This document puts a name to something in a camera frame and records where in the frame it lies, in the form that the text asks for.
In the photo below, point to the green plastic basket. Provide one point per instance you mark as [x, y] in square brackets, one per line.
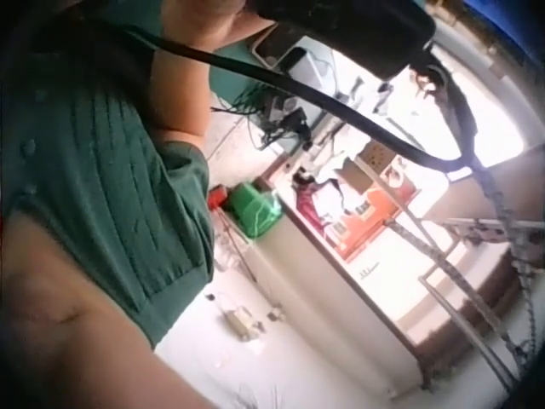
[254, 209]

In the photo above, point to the maroon cloth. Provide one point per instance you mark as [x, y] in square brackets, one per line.
[307, 200]

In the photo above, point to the red small box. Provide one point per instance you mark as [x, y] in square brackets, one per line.
[217, 197]

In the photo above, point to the white cloth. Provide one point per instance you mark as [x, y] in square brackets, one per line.
[336, 196]

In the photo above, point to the orange cardboard box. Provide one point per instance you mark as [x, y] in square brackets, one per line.
[366, 221]

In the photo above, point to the yellow dotted card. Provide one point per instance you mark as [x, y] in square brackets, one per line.
[371, 157]

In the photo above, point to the small beige floor box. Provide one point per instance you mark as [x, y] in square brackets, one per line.
[239, 321]

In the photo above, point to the black head rig housing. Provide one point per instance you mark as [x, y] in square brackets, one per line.
[353, 30]

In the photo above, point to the blue sheet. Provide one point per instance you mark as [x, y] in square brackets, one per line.
[502, 19]

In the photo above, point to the metal frame stand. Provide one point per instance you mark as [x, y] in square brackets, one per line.
[472, 272]

